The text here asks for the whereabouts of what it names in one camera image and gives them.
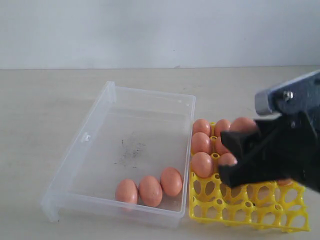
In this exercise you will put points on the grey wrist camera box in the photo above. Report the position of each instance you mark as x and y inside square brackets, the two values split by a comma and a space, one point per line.
[300, 94]

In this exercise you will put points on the clear plastic bin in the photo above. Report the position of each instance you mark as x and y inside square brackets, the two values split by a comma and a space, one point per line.
[128, 134]

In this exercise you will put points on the yellow plastic egg tray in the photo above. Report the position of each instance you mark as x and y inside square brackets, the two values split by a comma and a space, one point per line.
[261, 205]

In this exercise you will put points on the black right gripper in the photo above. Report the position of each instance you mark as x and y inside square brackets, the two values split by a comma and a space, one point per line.
[287, 147]

